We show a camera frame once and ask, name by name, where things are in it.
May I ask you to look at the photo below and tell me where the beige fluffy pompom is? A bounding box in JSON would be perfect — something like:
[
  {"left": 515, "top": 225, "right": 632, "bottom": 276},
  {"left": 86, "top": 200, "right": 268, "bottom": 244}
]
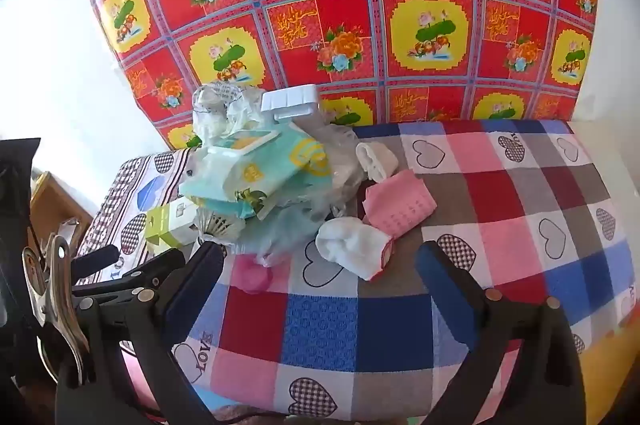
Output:
[{"left": 196, "top": 209, "right": 247, "bottom": 251}]

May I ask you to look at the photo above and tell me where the brown patterned heart blanket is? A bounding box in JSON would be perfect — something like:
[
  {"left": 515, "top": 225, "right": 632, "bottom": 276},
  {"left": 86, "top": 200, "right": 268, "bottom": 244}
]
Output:
[{"left": 75, "top": 148, "right": 211, "bottom": 286}]

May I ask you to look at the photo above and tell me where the white foam packing tray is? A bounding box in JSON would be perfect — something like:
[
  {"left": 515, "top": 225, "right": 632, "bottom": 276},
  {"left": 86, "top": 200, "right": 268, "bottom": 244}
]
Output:
[{"left": 260, "top": 84, "right": 321, "bottom": 122}]

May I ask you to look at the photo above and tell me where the wooden desk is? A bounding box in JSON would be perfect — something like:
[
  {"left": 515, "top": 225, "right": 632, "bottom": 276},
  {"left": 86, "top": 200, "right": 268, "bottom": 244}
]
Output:
[{"left": 27, "top": 170, "right": 96, "bottom": 266}]

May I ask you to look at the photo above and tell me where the plaid heart blanket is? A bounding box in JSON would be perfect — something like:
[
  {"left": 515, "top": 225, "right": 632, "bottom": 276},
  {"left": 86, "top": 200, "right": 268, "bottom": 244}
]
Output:
[{"left": 170, "top": 119, "right": 640, "bottom": 425}]

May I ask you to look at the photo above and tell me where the clear plastic bag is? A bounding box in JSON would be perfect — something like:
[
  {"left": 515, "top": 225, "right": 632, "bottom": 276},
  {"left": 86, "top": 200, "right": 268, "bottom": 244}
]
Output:
[{"left": 300, "top": 120, "right": 371, "bottom": 226}]

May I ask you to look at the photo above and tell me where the white sock red trim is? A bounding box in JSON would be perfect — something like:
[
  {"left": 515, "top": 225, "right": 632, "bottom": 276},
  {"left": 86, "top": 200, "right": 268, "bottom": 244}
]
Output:
[{"left": 316, "top": 217, "right": 396, "bottom": 282}]

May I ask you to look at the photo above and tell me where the metal spring clamp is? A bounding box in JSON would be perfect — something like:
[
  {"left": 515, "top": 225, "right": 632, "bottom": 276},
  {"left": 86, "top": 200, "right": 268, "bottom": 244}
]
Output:
[{"left": 22, "top": 232, "right": 97, "bottom": 388}]

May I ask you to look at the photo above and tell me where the pink knitted cloth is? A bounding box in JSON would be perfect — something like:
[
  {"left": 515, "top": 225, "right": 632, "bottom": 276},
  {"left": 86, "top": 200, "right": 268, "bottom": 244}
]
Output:
[{"left": 362, "top": 170, "right": 438, "bottom": 238}]

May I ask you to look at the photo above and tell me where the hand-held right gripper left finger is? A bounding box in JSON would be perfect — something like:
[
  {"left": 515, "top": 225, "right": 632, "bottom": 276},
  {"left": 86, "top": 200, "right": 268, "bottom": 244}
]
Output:
[{"left": 55, "top": 241, "right": 226, "bottom": 425}]

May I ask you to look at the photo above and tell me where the teal wet wipes packet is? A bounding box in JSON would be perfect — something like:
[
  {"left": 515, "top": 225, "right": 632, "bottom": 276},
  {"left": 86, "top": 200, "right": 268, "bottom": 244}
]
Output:
[{"left": 179, "top": 125, "right": 333, "bottom": 218}]

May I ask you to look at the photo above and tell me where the crumpled white plastic bag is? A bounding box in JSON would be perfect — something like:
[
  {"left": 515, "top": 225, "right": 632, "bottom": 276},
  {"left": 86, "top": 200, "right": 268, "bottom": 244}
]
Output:
[{"left": 192, "top": 82, "right": 266, "bottom": 146}]

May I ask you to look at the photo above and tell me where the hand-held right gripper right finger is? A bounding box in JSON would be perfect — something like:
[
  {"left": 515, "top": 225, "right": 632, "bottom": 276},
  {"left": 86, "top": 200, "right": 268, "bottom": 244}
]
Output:
[{"left": 416, "top": 241, "right": 586, "bottom": 425}]

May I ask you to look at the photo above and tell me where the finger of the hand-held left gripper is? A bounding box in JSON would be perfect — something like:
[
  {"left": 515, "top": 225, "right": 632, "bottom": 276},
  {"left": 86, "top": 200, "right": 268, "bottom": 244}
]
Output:
[
  {"left": 120, "top": 247, "right": 187, "bottom": 290},
  {"left": 74, "top": 246, "right": 120, "bottom": 280}
]

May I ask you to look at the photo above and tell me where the white green cardboard box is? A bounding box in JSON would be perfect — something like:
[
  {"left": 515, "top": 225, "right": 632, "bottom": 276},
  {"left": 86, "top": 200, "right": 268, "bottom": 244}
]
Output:
[{"left": 145, "top": 198, "right": 201, "bottom": 256}]

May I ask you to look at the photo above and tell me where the white wooden table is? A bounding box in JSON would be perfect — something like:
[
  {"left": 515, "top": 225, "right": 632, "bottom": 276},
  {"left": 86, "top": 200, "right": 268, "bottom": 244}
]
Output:
[{"left": 567, "top": 119, "right": 640, "bottom": 216}]

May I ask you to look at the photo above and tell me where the colourful foam puzzle mat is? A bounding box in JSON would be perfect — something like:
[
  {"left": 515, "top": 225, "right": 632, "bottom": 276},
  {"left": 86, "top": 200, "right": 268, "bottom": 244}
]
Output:
[{"left": 120, "top": 340, "right": 168, "bottom": 411}]

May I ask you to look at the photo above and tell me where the pink plastic ring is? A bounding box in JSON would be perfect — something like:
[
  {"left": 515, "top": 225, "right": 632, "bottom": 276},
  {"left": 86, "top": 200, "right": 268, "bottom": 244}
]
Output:
[{"left": 232, "top": 257, "right": 281, "bottom": 295}]

